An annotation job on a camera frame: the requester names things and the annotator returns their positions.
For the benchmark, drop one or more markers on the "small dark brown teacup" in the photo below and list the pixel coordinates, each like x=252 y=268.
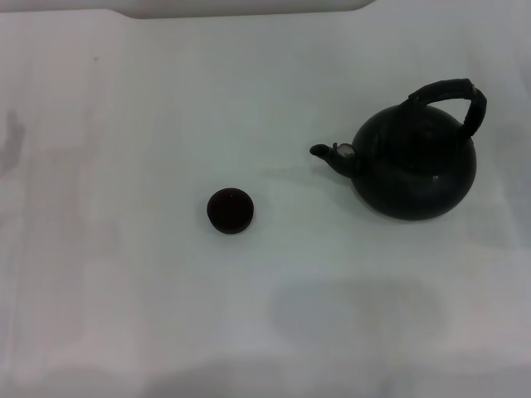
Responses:
x=230 y=211

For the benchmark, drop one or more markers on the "dark green round teapot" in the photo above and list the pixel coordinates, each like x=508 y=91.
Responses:
x=415 y=174

